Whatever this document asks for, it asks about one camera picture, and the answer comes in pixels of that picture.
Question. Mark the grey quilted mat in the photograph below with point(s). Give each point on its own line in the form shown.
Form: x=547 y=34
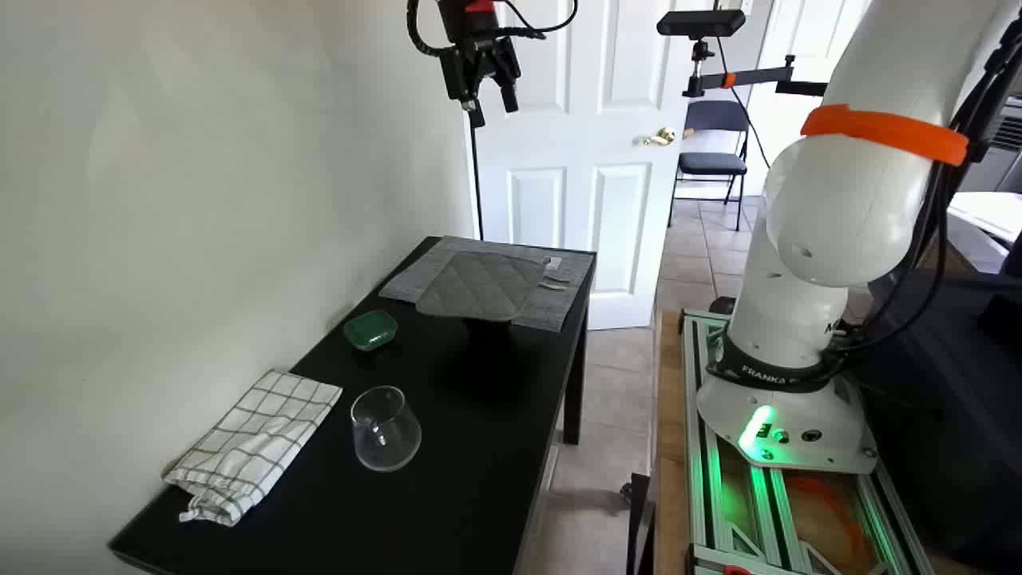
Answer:
x=479 y=284

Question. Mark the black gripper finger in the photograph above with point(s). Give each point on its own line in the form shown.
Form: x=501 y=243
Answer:
x=473 y=108
x=508 y=92

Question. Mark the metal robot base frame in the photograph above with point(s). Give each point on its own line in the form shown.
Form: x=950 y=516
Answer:
x=777 y=522

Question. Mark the white panel door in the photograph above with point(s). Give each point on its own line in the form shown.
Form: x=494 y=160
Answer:
x=563 y=170

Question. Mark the white checked dish towel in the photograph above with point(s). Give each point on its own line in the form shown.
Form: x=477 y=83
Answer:
x=238 y=462

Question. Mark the grey woven placemat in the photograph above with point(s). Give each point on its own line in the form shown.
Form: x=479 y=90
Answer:
x=547 y=302

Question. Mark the black camera on stand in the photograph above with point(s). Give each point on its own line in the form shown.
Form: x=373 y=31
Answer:
x=700 y=26

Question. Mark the clear drinking glass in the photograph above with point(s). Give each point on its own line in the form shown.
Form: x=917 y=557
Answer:
x=389 y=433

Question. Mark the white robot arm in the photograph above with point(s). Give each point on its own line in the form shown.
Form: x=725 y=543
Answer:
x=841 y=207

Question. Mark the wooden workbench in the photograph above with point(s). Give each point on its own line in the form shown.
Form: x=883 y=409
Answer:
x=673 y=454

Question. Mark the black side table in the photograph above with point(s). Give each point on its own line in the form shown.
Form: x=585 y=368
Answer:
x=458 y=510

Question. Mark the green lidded container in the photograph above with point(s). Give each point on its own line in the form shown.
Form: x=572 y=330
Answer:
x=370 y=330

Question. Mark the brass door knob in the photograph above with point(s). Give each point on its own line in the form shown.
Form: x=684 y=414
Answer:
x=656 y=139

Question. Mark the folding chair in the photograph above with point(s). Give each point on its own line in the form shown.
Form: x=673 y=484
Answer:
x=725 y=157

